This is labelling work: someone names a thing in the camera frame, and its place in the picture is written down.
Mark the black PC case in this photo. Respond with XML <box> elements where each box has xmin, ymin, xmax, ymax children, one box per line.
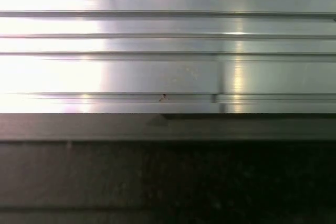
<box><xmin>0</xmin><ymin>113</ymin><xmax>336</xmax><ymax>224</ymax></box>

